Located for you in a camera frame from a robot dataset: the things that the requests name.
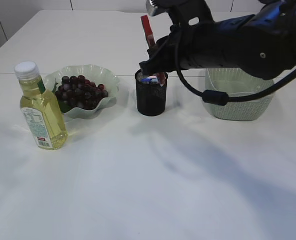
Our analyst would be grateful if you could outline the pink scissors with sheath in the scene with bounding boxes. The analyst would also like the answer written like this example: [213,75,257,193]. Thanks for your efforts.
[147,74,166,85]

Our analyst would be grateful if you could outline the yellow tea plastic bottle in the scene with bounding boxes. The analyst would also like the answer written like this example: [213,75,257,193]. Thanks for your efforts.
[14,61,68,150]

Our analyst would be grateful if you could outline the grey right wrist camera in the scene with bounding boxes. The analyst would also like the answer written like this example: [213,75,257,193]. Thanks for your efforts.
[145,0,188,17]

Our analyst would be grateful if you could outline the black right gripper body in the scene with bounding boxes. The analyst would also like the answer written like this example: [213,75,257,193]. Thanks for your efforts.
[139,24,188,75]

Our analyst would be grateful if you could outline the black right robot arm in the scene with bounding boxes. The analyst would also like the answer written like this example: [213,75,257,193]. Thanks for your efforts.
[140,0,296,80]

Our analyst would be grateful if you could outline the red glitter marker pen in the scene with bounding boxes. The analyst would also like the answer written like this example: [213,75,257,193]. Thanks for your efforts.
[140,15,166,87]

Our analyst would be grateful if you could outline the black mesh pen cup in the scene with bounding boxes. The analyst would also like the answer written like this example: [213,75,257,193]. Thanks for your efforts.
[135,69,167,117]

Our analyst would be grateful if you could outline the light green woven basket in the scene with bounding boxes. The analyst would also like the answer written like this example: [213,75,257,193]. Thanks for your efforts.
[203,68,274,122]

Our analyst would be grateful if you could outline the light green wavy plate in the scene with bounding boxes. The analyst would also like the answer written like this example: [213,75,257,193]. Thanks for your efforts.
[43,64,119,119]

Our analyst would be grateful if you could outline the blue scissors with sheath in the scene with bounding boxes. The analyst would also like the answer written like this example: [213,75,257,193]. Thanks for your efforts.
[140,78,159,85]

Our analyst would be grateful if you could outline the purple red grape bunch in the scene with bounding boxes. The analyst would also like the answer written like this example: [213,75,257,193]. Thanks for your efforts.
[54,75,109,113]

